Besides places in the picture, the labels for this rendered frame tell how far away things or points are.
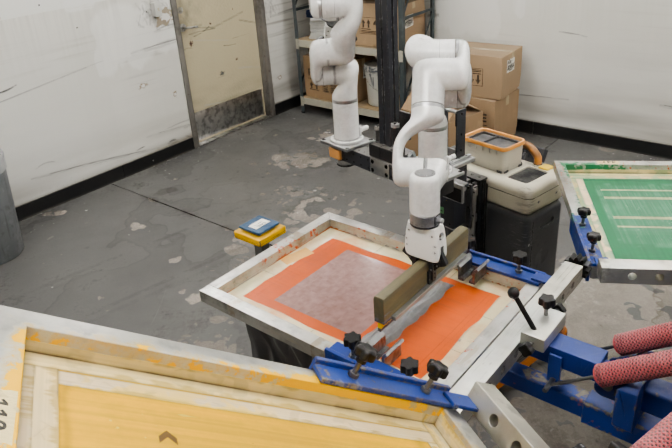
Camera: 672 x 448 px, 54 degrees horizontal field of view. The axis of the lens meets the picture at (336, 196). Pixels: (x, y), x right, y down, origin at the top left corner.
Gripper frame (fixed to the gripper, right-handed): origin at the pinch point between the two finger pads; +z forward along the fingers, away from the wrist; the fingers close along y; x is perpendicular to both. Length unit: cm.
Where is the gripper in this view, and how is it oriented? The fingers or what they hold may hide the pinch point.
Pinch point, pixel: (425, 273)
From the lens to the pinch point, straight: 172.6
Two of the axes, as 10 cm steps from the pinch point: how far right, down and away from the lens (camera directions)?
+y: -7.7, -2.3, 5.9
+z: 0.6, 9.0, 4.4
